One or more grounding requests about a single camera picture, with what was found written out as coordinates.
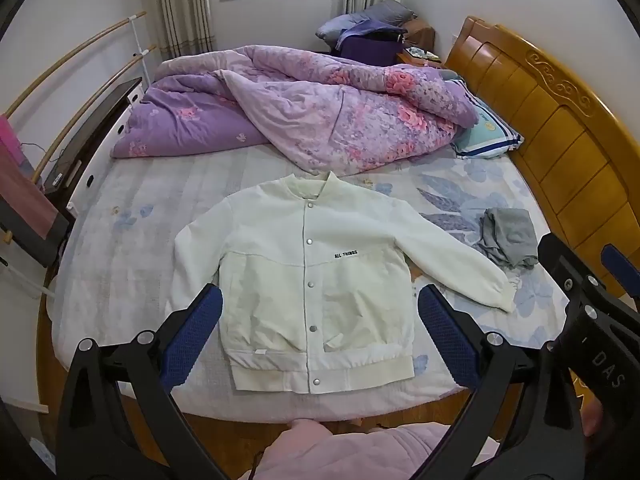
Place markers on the floral bed sheet mattress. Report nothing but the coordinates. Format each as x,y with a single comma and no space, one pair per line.
118,266

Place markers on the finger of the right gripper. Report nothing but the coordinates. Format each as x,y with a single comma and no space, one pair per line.
625,273
578,283

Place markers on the beige curtain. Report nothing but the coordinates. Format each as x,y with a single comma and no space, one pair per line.
185,27

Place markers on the wooden headboard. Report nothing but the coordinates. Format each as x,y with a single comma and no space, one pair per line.
579,160

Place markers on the right hand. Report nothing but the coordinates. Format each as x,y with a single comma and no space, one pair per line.
592,418

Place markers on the purple floral quilt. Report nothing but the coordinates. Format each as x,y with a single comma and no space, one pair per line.
321,113

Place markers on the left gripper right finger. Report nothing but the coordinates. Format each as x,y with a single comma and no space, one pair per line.
544,439

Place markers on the white button jacket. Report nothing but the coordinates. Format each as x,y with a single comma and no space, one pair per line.
316,284

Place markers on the grey folded garment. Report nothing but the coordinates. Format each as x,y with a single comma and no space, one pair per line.
508,238

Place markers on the grey pillow on chair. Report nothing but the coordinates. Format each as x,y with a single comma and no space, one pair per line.
388,11

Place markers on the blue striped pillow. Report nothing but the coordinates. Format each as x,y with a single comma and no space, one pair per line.
490,137

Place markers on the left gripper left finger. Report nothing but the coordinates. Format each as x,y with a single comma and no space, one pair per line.
94,439

